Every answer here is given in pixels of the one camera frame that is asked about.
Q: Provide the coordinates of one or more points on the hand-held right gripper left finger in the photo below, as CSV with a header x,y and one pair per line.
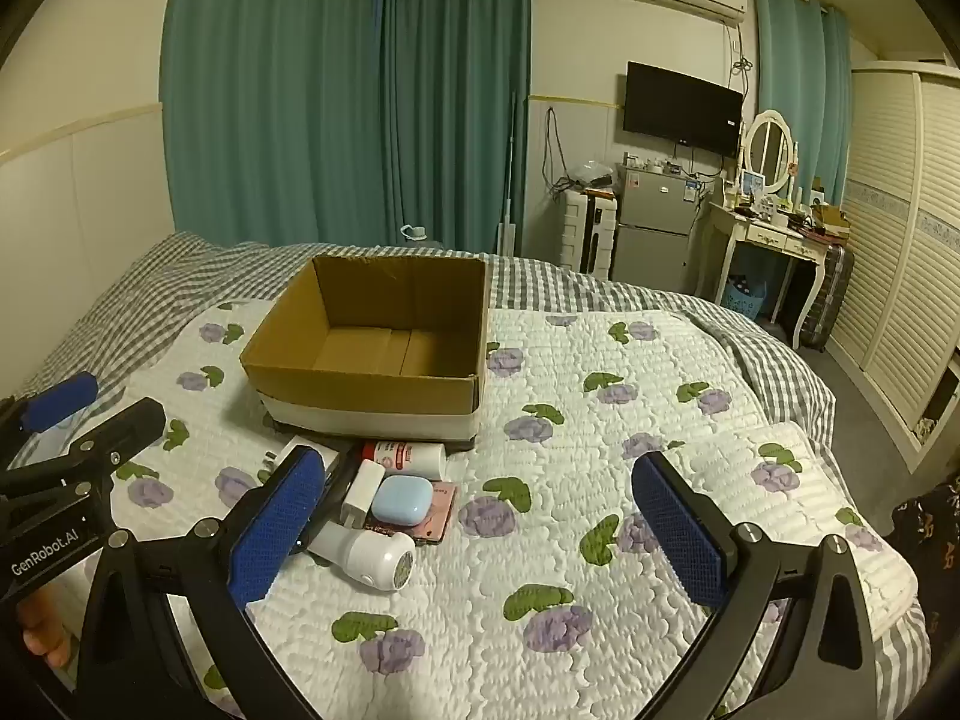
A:
x,y
277,525

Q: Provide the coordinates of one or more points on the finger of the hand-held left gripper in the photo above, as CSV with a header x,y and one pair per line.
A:
x,y
60,399
124,431

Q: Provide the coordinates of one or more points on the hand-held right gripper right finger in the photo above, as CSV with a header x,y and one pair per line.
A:
x,y
679,540

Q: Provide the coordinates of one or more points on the white flat pack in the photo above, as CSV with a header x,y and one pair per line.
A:
x,y
283,457

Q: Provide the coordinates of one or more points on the black rectangular case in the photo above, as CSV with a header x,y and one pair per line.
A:
x,y
343,476

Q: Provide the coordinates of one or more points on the white charger plug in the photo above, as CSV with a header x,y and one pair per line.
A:
x,y
364,491

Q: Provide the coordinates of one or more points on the white lint remover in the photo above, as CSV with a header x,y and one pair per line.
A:
x,y
375,559

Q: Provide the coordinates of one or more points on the light blue earbuds case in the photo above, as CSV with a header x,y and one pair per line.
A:
x,y
403,499

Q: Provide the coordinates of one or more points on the white bottle with red label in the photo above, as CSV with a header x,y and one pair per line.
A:
x,y
409,457

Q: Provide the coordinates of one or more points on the pink booklet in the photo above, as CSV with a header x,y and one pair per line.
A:
x,y
444,514

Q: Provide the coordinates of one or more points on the person's left hand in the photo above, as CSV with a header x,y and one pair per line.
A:
x,y
41,630

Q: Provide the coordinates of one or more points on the white floral quilt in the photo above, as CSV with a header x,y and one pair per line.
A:
x,y
525,465

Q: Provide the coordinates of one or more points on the blue laundry basket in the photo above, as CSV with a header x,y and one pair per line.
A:
x,y
744,301

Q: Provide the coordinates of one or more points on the dark floral cloth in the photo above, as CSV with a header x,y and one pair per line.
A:
x,y
930,540

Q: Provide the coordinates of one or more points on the grey checked bed sheet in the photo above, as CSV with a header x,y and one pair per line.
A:
x,y
600,292

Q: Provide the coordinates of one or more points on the dark suitcase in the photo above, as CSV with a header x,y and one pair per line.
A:
x,y
829,296

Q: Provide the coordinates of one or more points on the silver small fridge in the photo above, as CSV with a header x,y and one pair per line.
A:
x,y
656,232

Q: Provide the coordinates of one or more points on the white suitcase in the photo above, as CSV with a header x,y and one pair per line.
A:
x,y
592,236

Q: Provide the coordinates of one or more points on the white dressing table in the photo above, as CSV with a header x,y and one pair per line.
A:
x,y
757,232

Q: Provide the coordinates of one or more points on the clear water jug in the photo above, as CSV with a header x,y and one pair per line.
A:
x,y
414,232

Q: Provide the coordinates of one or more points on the small brown cardboard box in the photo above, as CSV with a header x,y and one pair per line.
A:
x,y
831,221

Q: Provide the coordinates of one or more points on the wide teal curtain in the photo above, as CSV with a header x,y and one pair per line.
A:
x,y
270,90

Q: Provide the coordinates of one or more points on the cream slatted wardrobe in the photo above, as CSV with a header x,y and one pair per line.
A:
x,y
900,240

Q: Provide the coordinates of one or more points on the clear plastic bag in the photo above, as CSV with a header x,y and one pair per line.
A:
x,y
592,174

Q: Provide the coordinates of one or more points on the white mop pole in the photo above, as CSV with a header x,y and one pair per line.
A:
x,y
508,202

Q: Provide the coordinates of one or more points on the white oval vanity mirror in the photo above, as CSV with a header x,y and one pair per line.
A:
x,y
766,150

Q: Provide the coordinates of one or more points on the light teal window curtain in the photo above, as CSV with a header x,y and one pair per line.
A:
x,y
802,90

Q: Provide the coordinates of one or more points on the narrow teal curtain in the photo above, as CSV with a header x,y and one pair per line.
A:
x,y
457,90

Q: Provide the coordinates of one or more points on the small photo frame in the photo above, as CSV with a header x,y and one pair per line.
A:
x,y
751,182

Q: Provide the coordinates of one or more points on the black wall television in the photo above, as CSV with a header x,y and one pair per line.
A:
x,y
679,109

